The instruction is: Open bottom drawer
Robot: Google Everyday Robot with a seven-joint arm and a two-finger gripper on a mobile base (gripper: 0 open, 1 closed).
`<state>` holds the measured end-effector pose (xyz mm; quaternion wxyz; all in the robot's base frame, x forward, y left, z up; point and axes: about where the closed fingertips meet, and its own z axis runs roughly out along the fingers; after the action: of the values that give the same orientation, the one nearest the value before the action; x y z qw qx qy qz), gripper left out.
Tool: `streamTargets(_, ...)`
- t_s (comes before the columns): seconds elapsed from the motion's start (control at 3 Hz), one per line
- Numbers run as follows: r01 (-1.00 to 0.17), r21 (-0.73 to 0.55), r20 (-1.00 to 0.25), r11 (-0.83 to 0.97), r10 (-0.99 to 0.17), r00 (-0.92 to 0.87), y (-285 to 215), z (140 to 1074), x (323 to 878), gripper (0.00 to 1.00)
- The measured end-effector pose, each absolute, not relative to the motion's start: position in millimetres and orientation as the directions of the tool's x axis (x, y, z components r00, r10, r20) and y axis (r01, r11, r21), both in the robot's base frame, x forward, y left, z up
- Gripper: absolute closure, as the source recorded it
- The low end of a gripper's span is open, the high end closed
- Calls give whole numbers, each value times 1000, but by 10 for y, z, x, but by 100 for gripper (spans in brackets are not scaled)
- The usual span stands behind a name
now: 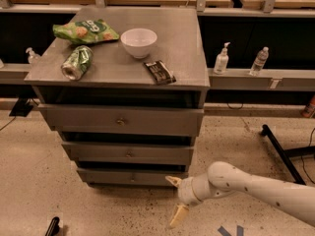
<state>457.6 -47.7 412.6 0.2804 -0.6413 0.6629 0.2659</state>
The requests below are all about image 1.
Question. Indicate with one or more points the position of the white pump sanitizer bottle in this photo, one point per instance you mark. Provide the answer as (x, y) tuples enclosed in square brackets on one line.
[(221, 60)]

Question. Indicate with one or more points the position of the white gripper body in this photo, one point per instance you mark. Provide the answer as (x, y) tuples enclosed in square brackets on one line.
[(185, 191)]

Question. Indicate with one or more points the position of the clear water bottle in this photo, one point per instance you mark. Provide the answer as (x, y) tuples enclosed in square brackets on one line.
[(259, 61)]

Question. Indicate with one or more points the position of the small clear pump bottle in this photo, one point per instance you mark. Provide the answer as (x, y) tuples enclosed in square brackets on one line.
[(33, 57)]

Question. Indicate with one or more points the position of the black object at floor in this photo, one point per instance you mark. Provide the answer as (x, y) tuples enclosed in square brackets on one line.
[(53, 228)]

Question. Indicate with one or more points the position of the black stand base legs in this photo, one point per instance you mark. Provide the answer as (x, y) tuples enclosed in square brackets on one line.
[(287, 154)]

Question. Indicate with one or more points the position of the white bowl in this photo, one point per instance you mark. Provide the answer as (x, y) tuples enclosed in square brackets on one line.
[(138, 42)]

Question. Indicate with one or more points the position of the grey drawer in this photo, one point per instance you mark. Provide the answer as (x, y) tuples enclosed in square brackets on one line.
[(129, 177), (128, 153), (123, 119)]

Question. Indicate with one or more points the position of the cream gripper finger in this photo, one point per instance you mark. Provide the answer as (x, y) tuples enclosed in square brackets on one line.
[(179, 214), (174, 181)]

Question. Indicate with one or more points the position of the grey bottom drawer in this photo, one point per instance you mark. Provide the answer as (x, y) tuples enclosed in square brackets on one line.
[(129, 177)]

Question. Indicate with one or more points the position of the grey middle drawer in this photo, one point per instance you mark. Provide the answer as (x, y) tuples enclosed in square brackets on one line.
[(128, 153)]

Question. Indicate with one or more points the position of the black snack wrapper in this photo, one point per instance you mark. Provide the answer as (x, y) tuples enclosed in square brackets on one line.
[(160, 73)]

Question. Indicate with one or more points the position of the grey top drawer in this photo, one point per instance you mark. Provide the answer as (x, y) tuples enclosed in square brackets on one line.
[(123, 119)]

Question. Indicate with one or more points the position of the green soda can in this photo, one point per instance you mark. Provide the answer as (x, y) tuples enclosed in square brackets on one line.
[(77, 63)]

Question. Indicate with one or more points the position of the green chip bag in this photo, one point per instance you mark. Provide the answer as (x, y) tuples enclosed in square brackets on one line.
[(86, 32)]

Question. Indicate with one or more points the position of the black floor box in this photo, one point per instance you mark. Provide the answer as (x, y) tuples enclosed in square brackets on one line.
[(21, 108)]

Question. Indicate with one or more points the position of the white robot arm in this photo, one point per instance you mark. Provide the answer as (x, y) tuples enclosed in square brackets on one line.
[(222, 179)]

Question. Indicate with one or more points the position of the grey drawer cabinet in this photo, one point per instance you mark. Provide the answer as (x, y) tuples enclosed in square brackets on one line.
[(117, 79)]

